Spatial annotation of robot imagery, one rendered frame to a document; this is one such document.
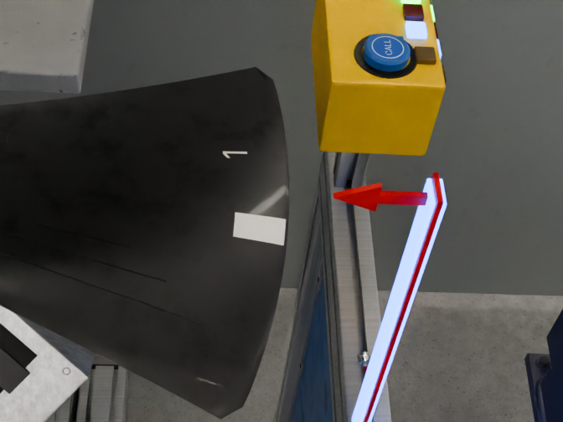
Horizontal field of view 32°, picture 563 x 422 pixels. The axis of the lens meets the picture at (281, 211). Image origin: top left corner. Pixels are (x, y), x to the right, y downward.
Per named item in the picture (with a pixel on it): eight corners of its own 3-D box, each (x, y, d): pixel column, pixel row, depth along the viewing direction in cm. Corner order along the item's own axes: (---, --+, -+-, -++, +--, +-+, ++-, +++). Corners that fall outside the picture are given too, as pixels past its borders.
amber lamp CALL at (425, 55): (412, 50, 86) (414, 45, 85) (433, 51, 86) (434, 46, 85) (415, 64, 84) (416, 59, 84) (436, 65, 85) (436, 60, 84)
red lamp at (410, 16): (401, 7, 89) (402, 2, 89) (420, 8, 89) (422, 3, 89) (403, 21, 88) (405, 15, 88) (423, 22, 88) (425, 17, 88)
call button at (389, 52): (359, 43, 86) (363, 28, 85) (405, 46, 87) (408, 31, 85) (364, 75, 84) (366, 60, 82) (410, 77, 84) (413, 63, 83)
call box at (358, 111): (308, 46, 100) (321, -39, 92) (405, 51, 101) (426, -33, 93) (316, 163, 90) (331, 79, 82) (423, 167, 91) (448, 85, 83)
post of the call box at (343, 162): (332, 166, 105) (348, 81, 95) (359, 167, 105) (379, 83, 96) (333, 187, 103) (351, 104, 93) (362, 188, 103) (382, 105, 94)
